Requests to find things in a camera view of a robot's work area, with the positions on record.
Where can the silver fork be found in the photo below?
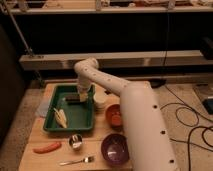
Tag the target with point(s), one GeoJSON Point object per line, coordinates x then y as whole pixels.
{"type": "Point", "coordinates": [84, 160]}

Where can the small metal cup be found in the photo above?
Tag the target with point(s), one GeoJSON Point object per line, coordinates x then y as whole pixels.
{"type": "Point", "coordinates": [76, 141]}

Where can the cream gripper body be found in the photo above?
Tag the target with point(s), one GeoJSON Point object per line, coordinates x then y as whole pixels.
{"type": "Point", "coordinates": [83, 93]}

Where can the dark eraser block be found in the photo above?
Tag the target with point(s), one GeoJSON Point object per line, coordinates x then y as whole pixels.
{"type": "Point", "coordinates": [72, 99]}

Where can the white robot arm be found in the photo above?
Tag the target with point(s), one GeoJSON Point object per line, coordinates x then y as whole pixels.
{"type": "Point", "coordinates": [148, 142]}

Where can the orange carrot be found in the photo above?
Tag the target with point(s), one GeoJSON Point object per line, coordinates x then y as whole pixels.
{"type": "Point", "coordinates": [47, 149]}

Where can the green plastic tray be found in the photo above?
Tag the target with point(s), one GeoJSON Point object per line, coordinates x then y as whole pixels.
{"type": "Point", "coordinates": [79, 115]}

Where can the orange bowl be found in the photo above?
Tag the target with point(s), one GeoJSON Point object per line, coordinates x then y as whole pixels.
{"type": "Point", "coordinates": [113, 116]}

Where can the grey metal shelf beam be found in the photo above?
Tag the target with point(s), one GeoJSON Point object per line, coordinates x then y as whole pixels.
{"type": "Point", "coordinates": [115, 59]}

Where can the purple bowl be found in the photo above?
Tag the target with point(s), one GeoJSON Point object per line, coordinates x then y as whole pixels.
{"type": "Point", "coordinates": [114, 150]}

